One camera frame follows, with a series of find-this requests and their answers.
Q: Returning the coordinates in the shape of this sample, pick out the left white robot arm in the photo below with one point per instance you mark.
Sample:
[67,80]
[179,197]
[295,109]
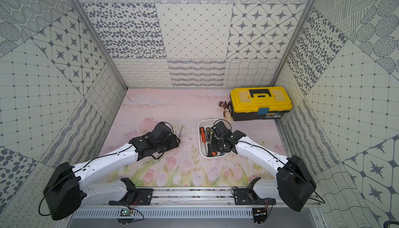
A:
[73,186]

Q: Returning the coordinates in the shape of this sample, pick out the brown clamp with wires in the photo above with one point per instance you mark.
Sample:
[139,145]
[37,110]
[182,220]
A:
[226,109]

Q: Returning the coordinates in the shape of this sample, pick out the white rectangular storage tray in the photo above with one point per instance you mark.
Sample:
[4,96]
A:
[210,123]

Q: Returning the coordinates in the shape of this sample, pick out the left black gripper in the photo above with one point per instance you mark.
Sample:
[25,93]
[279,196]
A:
[170,139]

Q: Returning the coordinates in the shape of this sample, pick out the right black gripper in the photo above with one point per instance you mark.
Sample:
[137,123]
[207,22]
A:
[213,141]

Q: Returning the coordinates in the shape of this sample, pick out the yellow black toolbox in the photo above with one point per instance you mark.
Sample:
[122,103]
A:
[259,103]

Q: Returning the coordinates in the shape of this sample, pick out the black yellow screwdriver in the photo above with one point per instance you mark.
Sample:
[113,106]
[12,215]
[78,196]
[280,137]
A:
[208,134]

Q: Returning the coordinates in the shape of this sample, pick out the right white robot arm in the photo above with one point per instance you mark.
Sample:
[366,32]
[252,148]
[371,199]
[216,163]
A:
[294,185]

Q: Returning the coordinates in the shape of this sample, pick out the green circuit board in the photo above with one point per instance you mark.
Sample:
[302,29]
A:
[126,212]

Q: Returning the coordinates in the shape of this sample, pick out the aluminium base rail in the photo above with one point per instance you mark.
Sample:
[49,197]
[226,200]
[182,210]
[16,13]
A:
[186,203]

